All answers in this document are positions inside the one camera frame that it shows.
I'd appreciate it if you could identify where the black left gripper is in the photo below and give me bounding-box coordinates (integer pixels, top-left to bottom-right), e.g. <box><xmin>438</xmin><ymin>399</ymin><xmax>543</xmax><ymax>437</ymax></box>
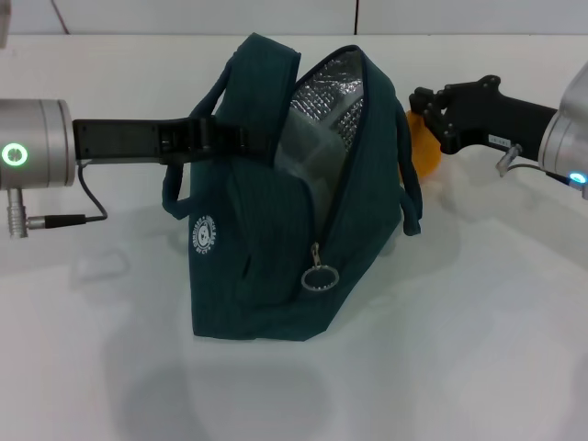
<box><xmin>72</xmin><ymin>117</ymin><xmax>272</xmax><ymax>164</ymax></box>

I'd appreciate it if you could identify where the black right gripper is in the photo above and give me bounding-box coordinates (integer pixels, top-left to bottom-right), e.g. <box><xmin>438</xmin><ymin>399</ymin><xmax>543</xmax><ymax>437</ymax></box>
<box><xmin>408</xmin><ymin>75</ymin><xmax>560</xmax><ymax>157</ymax></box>

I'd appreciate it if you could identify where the yellow orange pear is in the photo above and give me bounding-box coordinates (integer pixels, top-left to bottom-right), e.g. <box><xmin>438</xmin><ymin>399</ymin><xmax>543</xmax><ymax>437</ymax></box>
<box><xmin>406</xmin><ymin>109</ymin><xmax>443</xmax><ymax>178</ymax></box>

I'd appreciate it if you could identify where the dark teal lunch bag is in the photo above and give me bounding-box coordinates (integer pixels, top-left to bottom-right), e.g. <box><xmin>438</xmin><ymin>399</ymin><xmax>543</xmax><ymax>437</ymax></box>
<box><xmin>160</xmin><ymin>32</ymin><xmax>423</xmax><ymax>344</ymax></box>

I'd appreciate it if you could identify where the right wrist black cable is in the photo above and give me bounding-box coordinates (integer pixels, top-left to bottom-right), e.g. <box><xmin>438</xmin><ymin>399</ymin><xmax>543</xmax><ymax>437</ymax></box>
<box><xmin>495</xmin><ymin>144</ymin><xmax>561</xmax><ymax>180</ymax></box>

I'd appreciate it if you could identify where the left wrist connector cable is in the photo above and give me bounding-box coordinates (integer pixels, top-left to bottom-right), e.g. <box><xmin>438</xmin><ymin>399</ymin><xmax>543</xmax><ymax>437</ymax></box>
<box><xmin>5</xmin><ymin>163</ymin><xmax>109</xmax><ymax>239</ymax></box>

